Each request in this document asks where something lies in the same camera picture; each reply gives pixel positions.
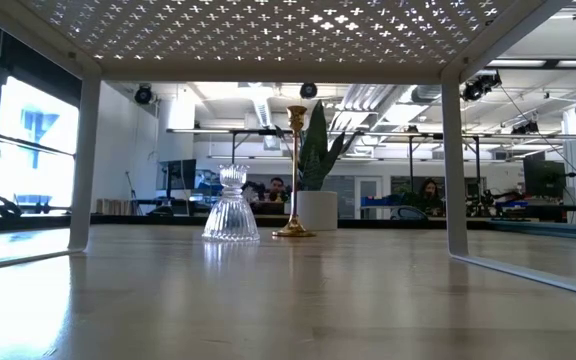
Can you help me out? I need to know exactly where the gold brass candlestick holder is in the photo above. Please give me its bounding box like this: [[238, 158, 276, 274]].
[[271, 105, 318, 239]]

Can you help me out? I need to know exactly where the wooden block row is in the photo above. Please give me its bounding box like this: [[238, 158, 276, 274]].
[[95, 198, 135, 217]]

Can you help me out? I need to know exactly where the white perforated metal shelf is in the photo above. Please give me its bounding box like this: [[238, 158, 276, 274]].
[[0, 0, 576, 303]]

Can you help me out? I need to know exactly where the black aluminium table frame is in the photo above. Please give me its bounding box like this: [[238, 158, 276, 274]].
[[32, 213, 576, 242]]

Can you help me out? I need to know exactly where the clear ribbed glass candle holder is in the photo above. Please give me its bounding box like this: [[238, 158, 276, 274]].
[[201, 163, 261, 244]]

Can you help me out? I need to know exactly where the black arched frame handle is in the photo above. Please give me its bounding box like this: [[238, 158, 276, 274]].
[[389, 204, 430, 222], [147, 204, 192, 218]]

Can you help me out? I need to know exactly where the ceiling light bar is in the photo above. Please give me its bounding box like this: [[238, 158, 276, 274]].
[[485, 58, 576, 70]]

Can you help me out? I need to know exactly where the green snake plant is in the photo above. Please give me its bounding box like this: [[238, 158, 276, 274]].
[[273, 99, 359, 192]]

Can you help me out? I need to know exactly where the person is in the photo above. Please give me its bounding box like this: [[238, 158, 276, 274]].
[[415, 177, 444, 218], [265, 176, 289, 203]]

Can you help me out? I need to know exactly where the white plant pot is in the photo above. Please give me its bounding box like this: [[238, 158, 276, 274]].
[[290, 190, 340, 232]]

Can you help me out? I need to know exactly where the black computer monitor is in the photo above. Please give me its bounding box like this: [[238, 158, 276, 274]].
[[522, 152, 568, 200], [156, 158, 198, 217]]

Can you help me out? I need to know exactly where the black ceiling camera cluster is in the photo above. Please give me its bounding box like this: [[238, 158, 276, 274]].
[[459, 69, 503, 103]]

